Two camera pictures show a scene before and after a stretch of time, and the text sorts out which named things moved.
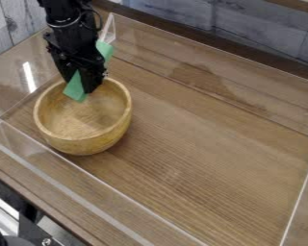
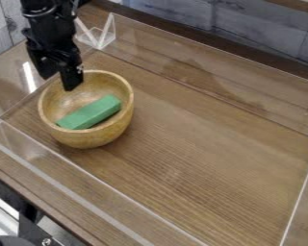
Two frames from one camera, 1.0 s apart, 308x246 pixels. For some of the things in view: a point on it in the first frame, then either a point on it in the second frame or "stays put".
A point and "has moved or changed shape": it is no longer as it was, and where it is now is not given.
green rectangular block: [76, 87] → [91, 114]
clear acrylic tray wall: [189, 150] stays put
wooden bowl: [87, 127] has moved or changed shape
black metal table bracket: [31, 231] stays put
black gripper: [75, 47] → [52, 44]
